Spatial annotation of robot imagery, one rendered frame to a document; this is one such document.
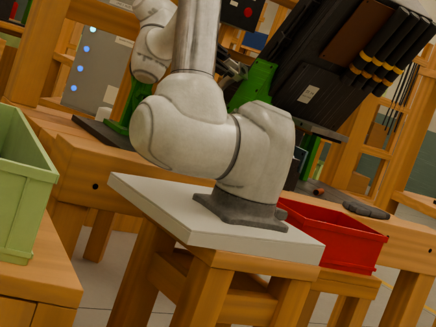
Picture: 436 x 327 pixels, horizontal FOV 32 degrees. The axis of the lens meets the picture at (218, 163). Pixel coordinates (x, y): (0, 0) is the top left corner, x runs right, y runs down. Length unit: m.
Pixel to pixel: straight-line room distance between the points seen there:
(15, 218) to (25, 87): 1.26
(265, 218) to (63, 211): 0.55
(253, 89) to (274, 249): 0.87
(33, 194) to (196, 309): 0.52
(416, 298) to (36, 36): 1.60
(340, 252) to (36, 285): 1.02
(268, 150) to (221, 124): 0.13
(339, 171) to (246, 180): 1.56
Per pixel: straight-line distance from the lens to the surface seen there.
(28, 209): 1.33
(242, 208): 1.77
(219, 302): 1.71
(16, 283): 1.31
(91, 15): 2.68
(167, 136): 1.63
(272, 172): 1.76
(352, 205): 2.58
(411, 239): 2.77
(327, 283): 2.09
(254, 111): 1.75
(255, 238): 1.69
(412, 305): 2.92
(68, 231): 2.07
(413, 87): 9.41
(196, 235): 1.60
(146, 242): 1.87
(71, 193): 2.02
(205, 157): 1.67
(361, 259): 2.18
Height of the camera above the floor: 1.23
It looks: 7 degrees down
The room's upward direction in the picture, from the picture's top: 20 degrees clockwise
